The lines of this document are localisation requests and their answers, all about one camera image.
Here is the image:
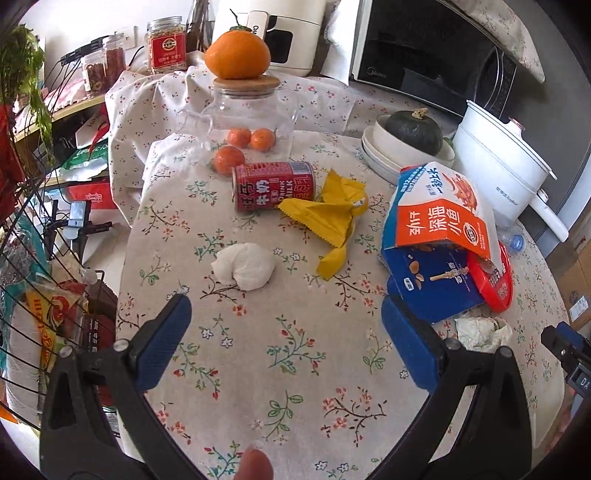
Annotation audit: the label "jar of red dried fruit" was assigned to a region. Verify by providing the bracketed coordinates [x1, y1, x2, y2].
[102, 33, 127, 86]
[81, 50, 108, 97]

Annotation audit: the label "black microwave oven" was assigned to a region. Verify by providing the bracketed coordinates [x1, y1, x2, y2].
[348, 0, 518, 121]

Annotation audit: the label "dry twig bundle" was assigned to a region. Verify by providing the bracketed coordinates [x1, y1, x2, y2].
[187, 0, 218, 54]

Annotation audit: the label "white tissue ball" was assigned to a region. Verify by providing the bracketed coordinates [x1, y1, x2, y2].
[211, 242, 276, 291]

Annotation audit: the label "green plant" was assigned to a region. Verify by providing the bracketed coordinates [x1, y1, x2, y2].
[0, 25, 54, 153]

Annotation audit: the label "clear plastic bottle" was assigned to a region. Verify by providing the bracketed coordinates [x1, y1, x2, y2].
[496, 226, 527, 254]

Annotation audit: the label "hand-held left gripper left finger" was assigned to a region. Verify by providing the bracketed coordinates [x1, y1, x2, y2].
[39, 293, 208, 480]

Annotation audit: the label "black wire rack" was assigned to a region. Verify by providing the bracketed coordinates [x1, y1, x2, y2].
[0, 175, 121, 425]

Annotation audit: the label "white electric pot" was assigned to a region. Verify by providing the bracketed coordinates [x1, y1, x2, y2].
[451, 99, 570, 243]

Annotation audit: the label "white wall socket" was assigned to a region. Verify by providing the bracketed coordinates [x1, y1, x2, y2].
[113, 25, 139, 54]

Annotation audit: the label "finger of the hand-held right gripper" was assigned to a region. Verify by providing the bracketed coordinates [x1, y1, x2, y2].
[540, 320, 591, 370]

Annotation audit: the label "green packet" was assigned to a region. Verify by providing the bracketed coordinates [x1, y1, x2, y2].
[60, 143, 112, 174]

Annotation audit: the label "white plate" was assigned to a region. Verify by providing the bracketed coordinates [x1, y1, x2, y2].
[361, 138, 455, 183]

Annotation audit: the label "cork jar lid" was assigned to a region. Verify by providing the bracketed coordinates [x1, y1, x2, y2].
[213, 75, 281, 95]

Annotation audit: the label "red box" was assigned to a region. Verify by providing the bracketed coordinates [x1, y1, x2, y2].
[65, 182, 116, 210]

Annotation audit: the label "yellow wrapper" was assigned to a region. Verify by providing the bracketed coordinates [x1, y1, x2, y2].
[277, 168, 369, 281]

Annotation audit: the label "red drink can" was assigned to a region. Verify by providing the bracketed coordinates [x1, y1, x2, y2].
[231, 161, 316, 213]

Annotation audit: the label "cream air fryer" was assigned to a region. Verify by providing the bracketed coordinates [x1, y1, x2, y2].
[210, 0, 328, 78]

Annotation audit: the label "blue cardboard snack box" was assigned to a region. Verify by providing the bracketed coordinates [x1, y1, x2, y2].
[381, 244, 490, 325]

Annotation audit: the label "white floral cloth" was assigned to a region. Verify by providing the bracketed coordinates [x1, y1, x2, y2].
[105, 65, 370, 195]

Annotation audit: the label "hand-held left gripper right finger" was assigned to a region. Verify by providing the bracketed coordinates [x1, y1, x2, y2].
[369, 295, 546, 480]

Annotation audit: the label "grey refrigerator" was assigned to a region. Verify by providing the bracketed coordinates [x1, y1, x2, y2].
[503, 0, 591, 259]

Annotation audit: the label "stacked white bowls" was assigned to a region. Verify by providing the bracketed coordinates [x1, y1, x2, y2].
[362, 124, 455, 174]

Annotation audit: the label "yellow and orange bag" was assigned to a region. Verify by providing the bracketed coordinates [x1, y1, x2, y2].
[23, 281, 88, 398]

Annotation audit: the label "orange and white snack bag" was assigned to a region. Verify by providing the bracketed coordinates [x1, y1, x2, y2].
[381, 161, 502, 268]

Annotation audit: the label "red label jar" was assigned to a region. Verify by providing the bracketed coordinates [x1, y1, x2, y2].
[145, 16, 188, 75]

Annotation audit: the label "floral microwave cover cloth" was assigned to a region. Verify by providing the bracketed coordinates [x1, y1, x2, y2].
[450, 0, 546, 84]

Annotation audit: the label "brown cardboard box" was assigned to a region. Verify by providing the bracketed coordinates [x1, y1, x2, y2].
[556, 258, 591, 326]
[545, 203, 591, 287]

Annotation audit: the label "large orange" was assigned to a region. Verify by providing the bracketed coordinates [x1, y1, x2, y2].
[204, 25, 271, 80]

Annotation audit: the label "glass jar with handle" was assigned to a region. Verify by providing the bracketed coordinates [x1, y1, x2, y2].
[178, 85, 301, 174]

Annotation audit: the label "grey paper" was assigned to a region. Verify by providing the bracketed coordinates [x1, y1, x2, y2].
[455, 316, 513, 354]

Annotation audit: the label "dark green squash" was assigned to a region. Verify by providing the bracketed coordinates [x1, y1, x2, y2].
[385, 108, 445, 157]

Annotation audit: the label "red round plastic lid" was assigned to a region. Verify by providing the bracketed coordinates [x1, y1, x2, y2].
[466, 240, 514, 312]

